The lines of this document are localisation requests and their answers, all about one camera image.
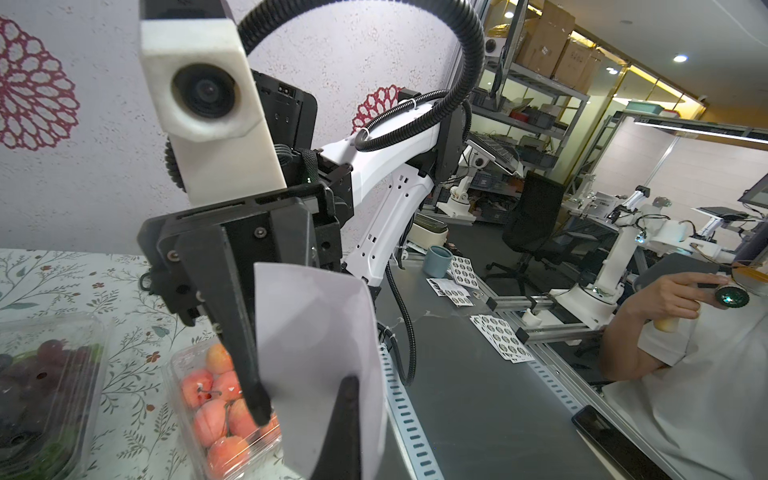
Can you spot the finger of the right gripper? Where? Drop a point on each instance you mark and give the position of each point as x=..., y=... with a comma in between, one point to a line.
x=292, y=231
x=209, y=262

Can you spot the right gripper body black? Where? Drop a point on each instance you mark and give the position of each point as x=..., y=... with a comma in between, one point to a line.
x=246, y=222

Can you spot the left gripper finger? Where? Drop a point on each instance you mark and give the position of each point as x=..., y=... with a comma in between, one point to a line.
x=340, y=455

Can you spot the white sticker label sheet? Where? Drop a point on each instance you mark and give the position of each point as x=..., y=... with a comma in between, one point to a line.
x=313, y=328

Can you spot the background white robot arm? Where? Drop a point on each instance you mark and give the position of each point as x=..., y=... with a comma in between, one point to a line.
x=585, y=309

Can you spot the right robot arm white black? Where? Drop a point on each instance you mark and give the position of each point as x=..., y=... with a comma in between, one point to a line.
x=381, y=190

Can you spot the storage shelving with boxes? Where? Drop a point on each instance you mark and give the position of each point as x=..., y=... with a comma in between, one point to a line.
x=529, y=82

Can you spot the teal cup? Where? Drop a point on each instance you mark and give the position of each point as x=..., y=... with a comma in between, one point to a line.
x=437, y=261

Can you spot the purple grape clamshell box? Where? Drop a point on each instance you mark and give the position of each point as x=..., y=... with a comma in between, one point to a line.
x=52, y=375

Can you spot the floral table mat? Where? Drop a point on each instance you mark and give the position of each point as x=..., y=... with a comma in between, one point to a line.
x=136, y=433

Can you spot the sticker sheet on table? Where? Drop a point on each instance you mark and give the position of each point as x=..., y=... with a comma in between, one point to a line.
x=501, y=337

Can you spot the black office chair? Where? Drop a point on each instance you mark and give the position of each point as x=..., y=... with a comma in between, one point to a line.
x=529, y=226

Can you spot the person in white shirt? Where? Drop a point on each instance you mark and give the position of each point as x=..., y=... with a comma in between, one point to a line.
x=690, y=375

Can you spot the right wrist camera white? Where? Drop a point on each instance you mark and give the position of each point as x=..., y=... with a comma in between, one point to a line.
x=207, y=103

